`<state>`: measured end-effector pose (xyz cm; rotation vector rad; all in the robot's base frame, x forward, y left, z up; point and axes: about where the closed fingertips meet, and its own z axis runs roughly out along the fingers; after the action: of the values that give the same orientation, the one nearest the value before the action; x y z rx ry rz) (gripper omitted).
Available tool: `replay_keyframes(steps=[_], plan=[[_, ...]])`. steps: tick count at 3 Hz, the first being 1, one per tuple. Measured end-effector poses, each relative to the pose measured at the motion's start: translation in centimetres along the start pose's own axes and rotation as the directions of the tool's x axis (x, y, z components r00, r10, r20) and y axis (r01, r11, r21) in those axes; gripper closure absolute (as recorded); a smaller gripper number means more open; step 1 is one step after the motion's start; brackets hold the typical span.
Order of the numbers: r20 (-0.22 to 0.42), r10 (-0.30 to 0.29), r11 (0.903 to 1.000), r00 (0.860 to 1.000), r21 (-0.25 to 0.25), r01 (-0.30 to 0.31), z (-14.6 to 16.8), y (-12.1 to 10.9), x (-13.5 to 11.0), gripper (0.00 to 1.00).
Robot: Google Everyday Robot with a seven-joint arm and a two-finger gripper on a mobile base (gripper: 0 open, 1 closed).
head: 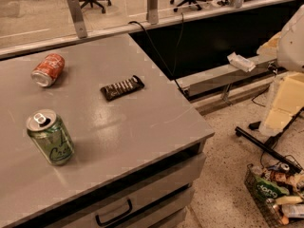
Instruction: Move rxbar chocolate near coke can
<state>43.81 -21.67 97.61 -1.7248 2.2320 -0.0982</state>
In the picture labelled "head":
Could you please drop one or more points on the white packet on ledge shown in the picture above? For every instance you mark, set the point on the white packet on ledge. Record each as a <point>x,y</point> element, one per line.
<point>240,62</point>

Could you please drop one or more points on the black metal stand leg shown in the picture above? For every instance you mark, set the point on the black metal stand leg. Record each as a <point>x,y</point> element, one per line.
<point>268,146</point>

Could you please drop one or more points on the green la croix can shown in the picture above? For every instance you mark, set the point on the green la croix can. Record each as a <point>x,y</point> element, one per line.
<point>49,133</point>

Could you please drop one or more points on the grey metal bracket middle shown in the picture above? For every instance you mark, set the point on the grey metal bracket middle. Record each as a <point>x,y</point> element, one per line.
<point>152,12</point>

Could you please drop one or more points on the red coke can lying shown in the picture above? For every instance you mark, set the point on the red coke can lying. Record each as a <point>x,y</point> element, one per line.
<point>48,71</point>

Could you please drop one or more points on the black drawer handle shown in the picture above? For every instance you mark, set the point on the black drawer handle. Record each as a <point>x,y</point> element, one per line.
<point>115,214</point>

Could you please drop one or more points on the wire basket of snacks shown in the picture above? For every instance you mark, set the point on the wire basket of snacks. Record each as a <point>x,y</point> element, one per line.
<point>278,194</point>

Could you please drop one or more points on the grey cabinet drawer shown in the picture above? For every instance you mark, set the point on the grey cabinet drawer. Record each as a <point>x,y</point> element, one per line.
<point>153,199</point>

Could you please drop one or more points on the grey metal bracket left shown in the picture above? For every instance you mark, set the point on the grey metal bracket left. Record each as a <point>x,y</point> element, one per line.
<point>77,18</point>

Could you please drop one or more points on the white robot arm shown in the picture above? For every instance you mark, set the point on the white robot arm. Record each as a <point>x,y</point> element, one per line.
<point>290,47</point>

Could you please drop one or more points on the black rxbar chocolate wrapper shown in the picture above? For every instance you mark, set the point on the black rxbar chocolate wrapper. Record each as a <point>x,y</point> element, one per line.
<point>122,88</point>

